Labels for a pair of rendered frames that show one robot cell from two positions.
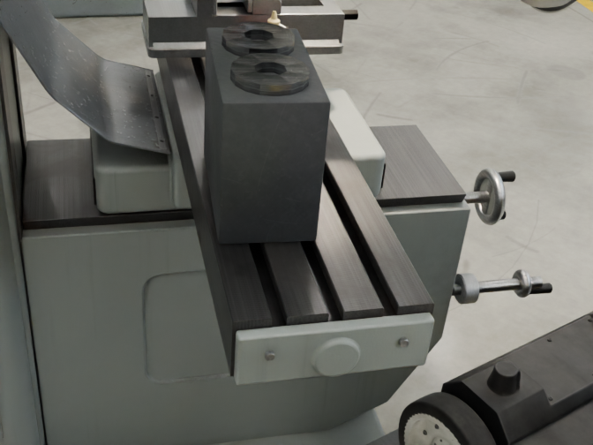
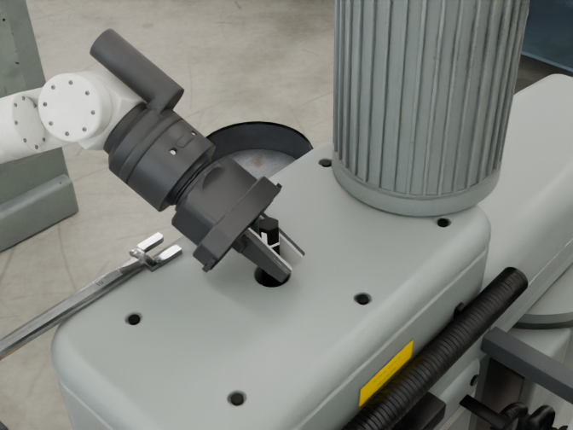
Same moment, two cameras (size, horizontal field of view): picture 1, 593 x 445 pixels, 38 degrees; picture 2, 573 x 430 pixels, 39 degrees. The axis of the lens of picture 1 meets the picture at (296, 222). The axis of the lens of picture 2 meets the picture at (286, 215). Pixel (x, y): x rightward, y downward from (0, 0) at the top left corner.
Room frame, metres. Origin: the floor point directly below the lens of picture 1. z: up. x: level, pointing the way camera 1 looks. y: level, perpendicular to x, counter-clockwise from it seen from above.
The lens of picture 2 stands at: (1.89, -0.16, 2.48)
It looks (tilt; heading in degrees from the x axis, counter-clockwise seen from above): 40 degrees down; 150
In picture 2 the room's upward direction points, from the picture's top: 2 degrees counter-clockwise
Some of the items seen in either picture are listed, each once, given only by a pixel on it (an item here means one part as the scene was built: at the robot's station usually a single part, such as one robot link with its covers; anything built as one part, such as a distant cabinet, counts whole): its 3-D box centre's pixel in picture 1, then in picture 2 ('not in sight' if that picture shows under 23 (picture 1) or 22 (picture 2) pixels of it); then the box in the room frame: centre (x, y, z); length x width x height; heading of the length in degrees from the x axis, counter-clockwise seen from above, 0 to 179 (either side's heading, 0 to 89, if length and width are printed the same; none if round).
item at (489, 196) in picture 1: (473, 197); not in sight; (1.49, -0.35, 0.66); 0.16 x 0.12 x 0.12; 106
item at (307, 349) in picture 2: not in sight; (284, 318); (1.35, 0.14, 1.81); 0.47 x 0.26 x 0.16; 106
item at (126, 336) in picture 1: (239, 293); not in sight; (1.36, 0.10, 0.47); 0.80 x 0.30 x 0.60; 106
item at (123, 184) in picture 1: (233, 138); not in sight; (1.35, 0.13, 0.82); 0.50 x 0.35 x 0.12; 106
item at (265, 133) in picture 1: (260, 126); not in sight; (0.94, 0.06, 1.06); 0.22 x 0.12 x 0.20; 12
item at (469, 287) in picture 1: (503, 284); not in sight; (1.36, -0.42, 0.54); 0.22 x 0.06 x 0.06; 106
